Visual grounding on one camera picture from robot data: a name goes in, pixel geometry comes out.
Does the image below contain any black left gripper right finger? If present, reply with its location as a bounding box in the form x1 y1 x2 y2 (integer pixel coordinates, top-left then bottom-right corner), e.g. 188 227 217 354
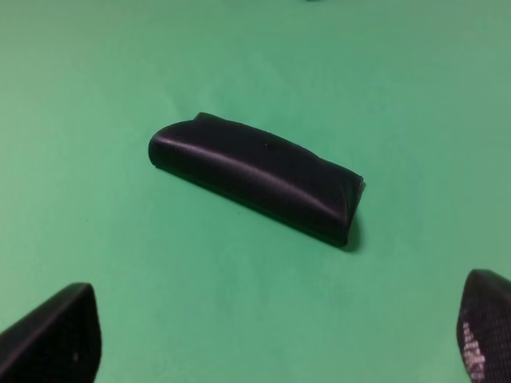
456 269 510 383

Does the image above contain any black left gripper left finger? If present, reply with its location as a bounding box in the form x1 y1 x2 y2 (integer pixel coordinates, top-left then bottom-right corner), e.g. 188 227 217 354
1 282 101 382

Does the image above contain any black glasses case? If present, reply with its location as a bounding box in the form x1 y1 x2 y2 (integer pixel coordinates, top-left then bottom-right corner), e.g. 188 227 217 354
148 113 363 247

